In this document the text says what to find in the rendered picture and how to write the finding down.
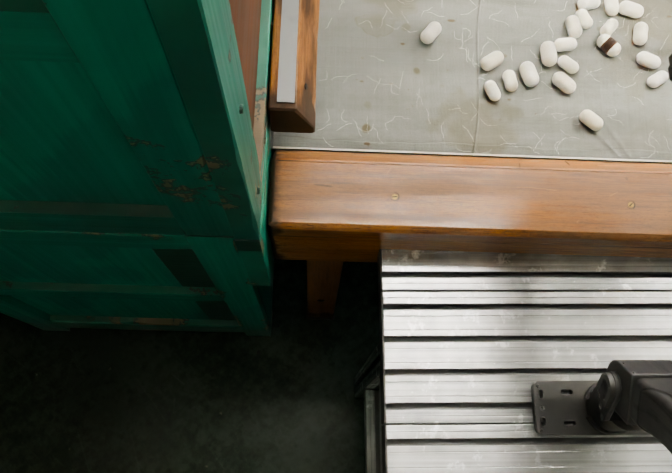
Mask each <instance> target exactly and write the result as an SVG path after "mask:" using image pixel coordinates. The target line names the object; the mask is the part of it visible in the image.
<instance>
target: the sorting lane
mask: <svg viewBox="0 0 672 473"><path fill-rule="evenodd" d="M622 1H625V0H618V3H619V4H620V3H621V2H622ZM628 1H631V2H634V3H637V4H640V5H641V6H642V7H643V8H644V13H643V15H642V16H641V17H640V18H637V19H634V18H630V17H628V16H624V15H622V14H620V13H619V12H618V13H617V14H616V15H615V16H608V15H607V14H606V12H605V5H604V0H601V3H600V5H599V7H598V8H596V9H591V10H587V12H588V14H589V15H590V17H591V18H592V20H593V25H592V26H591V27H590V28H589V29H583V28H582V35H581V36H580V37H579V38H576V41H577V46H576V48H575V49H574V50H572V51H563V52H558V51H557V62H556V64H555V65H553V66H551V67H547V66H545V65H544V64H543V63H542V60H541V53H540V47H541V44H542V43H543V42H545V41H552V42H553V43H554V42H555V41H556V40H557V39H559V38H569V35H568V32H567V28H566V25H565V21H566V19H567V17H569V16H570V15H575V13H576V12H577V11H578V10H579V9H578V8H577V2H578V0H320V8H319V28H318V38H317V46H318V47H317V73H316V106H315V113H316V120H315V132H313V133H291V132H273V142H272V151H273V152H274V151H276V150H297V151H325V152H353V153H381V154H409V155H437V156H465V157H493V158H521V159H549V160H577V161H605V162H633V163H661V164H672V81H670V79H669V77H668V80H667V81H666V82H665V83H663V84H661V85H659V86H658V87H656V88H651V87H649V86H648V85H647V79H648V78H649V77H650V76H651V75H653V74H655V73H656V72H658V71H661V70H663V71H666V72H667V73H668V67H669V60H668V57H669V56H670V55H671V54H672V0H628ZM611 18H614V19H616V20H617V21H618V27H617V29H616V30H615V31H614V32H613V33H612V34H611V35H610V36H612V37H613V38H614V39H615V40H616V41H617V42H618V43H619V44H620V46H621V51H620V53H619V54H618V55H617V56H614V57H611V56H608V55H607V54H605V53H604V52H603V51H602V50H601V49H600V48H599V47H598V45H597V39H598V37H599V36H600V35H601V34H600V29H601V27H602V26H603V25H604V24H605V23H606V22H607V20H609V19H611ZM433 21H436V22H439V23H440V25H441V27H442V30H441V33H440V34H439V35H438V36H437V37H436V38H435V40H434V41H433V42H432V43H430V44H424V43H423V42H422V41H421V38H420V35H421V33H422V31H423V30H424V29H425V28H426V27H427V26H428V25H429V23H431V22H433ZM638 22H645V23H646V24H647V25H648V39H647V41H646V43H645V44H643V45H636V44H634V42H633V29H634V26H635V25H636V24H637V23H638ZM493 51H501V52H502V53H503V55H504V60H503V62H502V63H501V64H500V65H498V66H497V67H495V68H494V69H492V70H490V71H485V70H483V69H482V68H481V64H480V63H481V60H482V58H484V57H485V56H487V55H488V54H490V53H492V52H493ZM642 51H647V52H649V53H651V54H654V55H656V56H658V57H659V58H660V60H661V65H660V66H659V67H658V68H657V69H649V68H647V67H644V66H642V65H640V64H638V63H637V61H636V56H637V55H638V53H640V52H642ZM563 55H566V56H568V57H570V58H571V59H572V60H574V61H575V62H577V63H578V65H579V70H578V71H577V72H576V73H574V74H569V73H568V72H566V71H565V70H564V69H562V68H561V67H559V65H558V59H559V57H561V56H563ZM525 61H530V62H532V63H533V64H534V66H535V68H536V70H537V73H538V75H539V82H538V84H537V85H536V86H534V87H528V86H526V85H525V84H524V82H523V79H522V77H521V74H520V71H519V67H520V65H521V64H522V63H523V62H525ZM506 70H512V71H514V72H515V75H516V79H517V82H518V88H517V89H516V90H515V91H513V92H509V91H507V90H506V88H505V85H504V81H503V78H502V75H503V73H504V72H505V71H506ZM556 72H564V73H565V74H566V75H568V76H569V77H570V78H571V79H572V80H574V81H575V83H576V89H575V91H574V92H573V93H570V94H566V93H564V92H563V91H561V90H560V89H559V88H558V87H556V86H555V85H554V84H553V82H552V77H553V75H554V74H555V73H556ZM668 76H669V73H668ZM489 80H492V81H494V82H495V83H496V84H497V86H498V88H499V90H500V92H501V97H500V99H499V100H498V101H491V100H490V99H489V97H488V95H487V93H486V91H485V90H484V84H485V83H486V82H487V81H489ZM587 109H588V110H591V111H593V112H594V113H595V114H596V115H598V116H599V117H600V118H601V119H602V120H603V127H602V128H601V129H600V130H598V131H593V130H591V129H590V128H589V127H587V126H586V125H585V124H583V123H582V122H581V121H580V119H579V115H580V113H581V112H582V111H583V110H587Z"/></svg>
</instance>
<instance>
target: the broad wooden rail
mask: <svg viewBox="0 0 672 473"><path fill-rule="evenodd" d="M267 225H268V230H269V235H270V240H271V245H272V250H273V255H274V258H275V259H281V260H312V261H344V262H375V263H377V255H378V252H379V249H404V250H435V251H466V252H497V253H529V254H561V255H592V256H624V257H656V258H672V164H661V163H633V162H605V161H577V160H549V159H521V158H493V157H465V156H437V155H409V154H381V153H353V152H325V151H297V150H276V151H274V152H273V154H272V158H271V163H270V181H269V199H268V217H267Z"/></svg>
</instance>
